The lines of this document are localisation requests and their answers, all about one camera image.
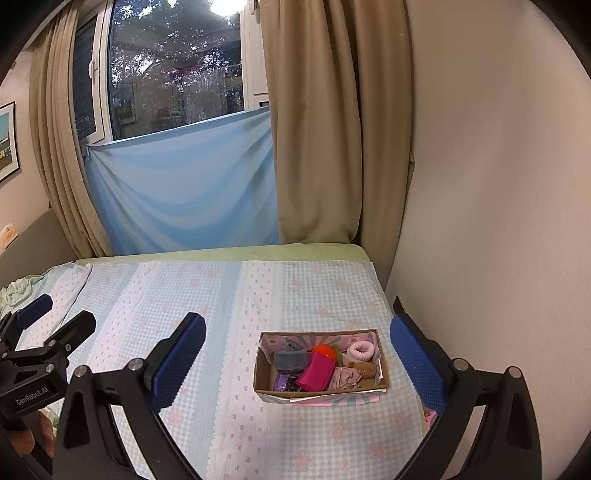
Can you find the brown plush toy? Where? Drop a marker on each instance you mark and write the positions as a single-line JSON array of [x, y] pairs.
[[367, 369]]

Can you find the window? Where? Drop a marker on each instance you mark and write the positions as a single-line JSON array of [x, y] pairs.
[[175, 69]]

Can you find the framed wall picture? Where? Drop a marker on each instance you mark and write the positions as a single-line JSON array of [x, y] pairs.
[[7, 143]]

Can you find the beige cloth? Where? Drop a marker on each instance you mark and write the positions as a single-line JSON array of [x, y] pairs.
[[344, 378]]

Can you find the person's left hand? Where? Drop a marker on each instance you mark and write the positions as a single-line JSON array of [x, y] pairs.
[[21, 441]]

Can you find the orange pom-pom toy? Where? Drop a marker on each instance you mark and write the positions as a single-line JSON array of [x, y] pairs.
[[323, 353]]

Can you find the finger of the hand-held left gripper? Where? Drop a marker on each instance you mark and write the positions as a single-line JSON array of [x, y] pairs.
[[37, 307], [78, 325]]

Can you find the pink fluffy scrunchie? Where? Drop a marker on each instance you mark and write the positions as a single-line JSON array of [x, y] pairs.
[[353, 357]]

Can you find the purple plastic packet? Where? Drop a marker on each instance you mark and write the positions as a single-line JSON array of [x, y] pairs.
[[278, 383]]

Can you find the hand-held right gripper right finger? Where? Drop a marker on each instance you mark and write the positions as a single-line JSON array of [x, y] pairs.
[[418, 364]]

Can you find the cardboard box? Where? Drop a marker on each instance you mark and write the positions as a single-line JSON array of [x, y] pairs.
[[265, 376]]

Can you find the light blue hanging cloth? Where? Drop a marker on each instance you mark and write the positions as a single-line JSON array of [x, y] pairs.
[[184, 194]]

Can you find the checkered floral blanket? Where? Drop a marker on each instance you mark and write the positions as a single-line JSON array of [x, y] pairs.
[[231, 300]]

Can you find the narrow beige curtain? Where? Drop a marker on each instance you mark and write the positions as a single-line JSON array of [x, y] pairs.
[[60, 161]]

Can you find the white wall switch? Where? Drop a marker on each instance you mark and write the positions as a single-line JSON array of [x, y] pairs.
[[8, 236]]

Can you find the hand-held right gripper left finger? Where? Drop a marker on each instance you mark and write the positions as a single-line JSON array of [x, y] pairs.
[[182, 355]]

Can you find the magenta pouch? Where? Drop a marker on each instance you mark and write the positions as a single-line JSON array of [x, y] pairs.
[[316, 374]]

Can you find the light green bed sheet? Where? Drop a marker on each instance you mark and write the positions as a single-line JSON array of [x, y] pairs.
[[231, 253]]

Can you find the light green crumpled cloth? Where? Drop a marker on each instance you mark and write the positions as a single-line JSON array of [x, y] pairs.
[[18, 290]]

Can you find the wide beige curtain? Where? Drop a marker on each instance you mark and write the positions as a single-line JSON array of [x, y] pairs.
[[332, 138]]

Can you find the grey sock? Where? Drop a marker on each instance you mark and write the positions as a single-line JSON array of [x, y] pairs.
[[291, 360]]

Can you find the beige headboard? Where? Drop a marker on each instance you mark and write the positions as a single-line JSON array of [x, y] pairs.
[[37, 244]]

